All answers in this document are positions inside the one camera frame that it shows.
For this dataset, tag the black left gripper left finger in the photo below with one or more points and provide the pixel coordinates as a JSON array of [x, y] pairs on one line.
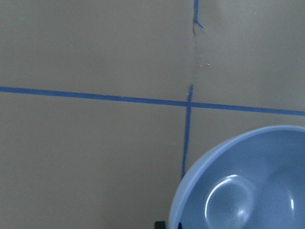
[[160, 225]]

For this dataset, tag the blue bowl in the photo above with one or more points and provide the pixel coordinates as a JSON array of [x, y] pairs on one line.
[[253, 181]]

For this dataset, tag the brown paper table cover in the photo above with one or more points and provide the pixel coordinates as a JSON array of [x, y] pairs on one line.
[[78, 163]]

